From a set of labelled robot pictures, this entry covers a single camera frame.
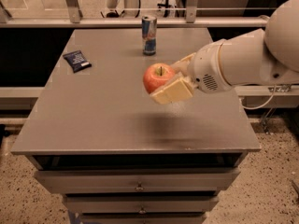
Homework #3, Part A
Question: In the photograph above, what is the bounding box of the top grey drawer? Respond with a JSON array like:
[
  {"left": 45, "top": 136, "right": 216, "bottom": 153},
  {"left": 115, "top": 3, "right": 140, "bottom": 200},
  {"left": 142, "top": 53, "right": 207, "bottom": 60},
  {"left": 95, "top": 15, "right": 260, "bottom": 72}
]
[{"left": 35, "top": 168, "right": 240, "bottom": 194}]

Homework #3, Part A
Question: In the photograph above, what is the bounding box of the red apple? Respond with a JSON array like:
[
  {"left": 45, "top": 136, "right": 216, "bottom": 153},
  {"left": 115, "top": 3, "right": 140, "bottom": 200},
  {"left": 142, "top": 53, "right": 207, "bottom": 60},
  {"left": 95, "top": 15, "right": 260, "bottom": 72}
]
[{"left": 143, "top": 63, "right": 176, "bottom": 94}]

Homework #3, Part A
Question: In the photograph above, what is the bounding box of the metal railing frame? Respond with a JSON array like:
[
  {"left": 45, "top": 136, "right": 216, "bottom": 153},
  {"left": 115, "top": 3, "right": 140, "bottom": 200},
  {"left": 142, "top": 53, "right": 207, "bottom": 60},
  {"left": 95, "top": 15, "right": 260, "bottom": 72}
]
[{"left": 0, "top": 0, "right": 282, "bottom": 28}]

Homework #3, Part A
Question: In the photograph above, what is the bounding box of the redbull can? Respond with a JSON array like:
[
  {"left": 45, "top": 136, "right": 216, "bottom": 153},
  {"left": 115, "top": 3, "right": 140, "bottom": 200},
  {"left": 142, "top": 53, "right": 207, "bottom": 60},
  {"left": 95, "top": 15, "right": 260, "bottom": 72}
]
[{"left": 142, "top": 16, "right": 157, "bottom": 55}]

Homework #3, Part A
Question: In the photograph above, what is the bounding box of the grey drawer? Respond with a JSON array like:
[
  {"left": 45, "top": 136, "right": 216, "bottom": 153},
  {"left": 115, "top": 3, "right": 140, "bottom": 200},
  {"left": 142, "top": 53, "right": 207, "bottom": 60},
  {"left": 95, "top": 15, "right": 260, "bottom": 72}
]
[
  {"left": 35, "top": 168, "right": 240, "bottom": 194},
  {"left": 80, "top": 213, "right": 206, "bottom": 224},
  {"left": 63, "top": 193, "right": 219, "bottom": 214}
]

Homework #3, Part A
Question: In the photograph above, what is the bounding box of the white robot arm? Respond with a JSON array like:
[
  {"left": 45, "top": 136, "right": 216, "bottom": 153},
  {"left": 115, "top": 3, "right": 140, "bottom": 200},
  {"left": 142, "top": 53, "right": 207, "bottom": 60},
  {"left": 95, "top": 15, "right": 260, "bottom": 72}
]
[{"left": 143, "top": 0, "right": 299, "bottom": 105}]

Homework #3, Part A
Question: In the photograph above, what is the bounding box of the grey drawer cabinet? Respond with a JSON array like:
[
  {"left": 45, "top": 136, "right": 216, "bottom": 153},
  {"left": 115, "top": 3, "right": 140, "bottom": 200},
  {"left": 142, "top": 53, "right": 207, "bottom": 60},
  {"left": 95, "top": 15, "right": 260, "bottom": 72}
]
[{"left": 10, "top": 27, "right": 262, "bottom": 224}]

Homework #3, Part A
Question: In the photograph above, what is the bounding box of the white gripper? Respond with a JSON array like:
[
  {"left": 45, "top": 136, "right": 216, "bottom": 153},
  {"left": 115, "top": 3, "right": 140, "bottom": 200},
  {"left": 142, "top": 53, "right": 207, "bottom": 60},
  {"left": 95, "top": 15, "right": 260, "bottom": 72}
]
[{"left": 149, "top": 39, "right": 232, "bottom": 105}]

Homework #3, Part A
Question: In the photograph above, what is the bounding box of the middle grey drawer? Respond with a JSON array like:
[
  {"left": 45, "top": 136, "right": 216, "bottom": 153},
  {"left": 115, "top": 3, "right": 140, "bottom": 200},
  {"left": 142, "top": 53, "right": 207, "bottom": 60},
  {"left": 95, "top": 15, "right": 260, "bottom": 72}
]
[{"left": 63, "top": 193, "right": 219, "bottom": 214}]

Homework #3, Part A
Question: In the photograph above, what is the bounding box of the dark blue snack packet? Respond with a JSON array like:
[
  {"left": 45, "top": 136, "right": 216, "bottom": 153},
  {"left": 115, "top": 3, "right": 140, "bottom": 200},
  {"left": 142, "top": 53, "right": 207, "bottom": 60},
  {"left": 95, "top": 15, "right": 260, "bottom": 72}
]
[{"left": 63, "top": 50, "right": 92, "bottom": 73}]

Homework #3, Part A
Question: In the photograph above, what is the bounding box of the bottom grey drawer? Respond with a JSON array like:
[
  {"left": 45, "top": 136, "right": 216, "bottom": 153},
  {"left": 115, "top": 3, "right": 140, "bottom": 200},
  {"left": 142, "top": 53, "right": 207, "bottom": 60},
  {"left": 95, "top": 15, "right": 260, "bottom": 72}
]
[{"left": 80, "top": 213, "right": 206, "bottom": 224}]

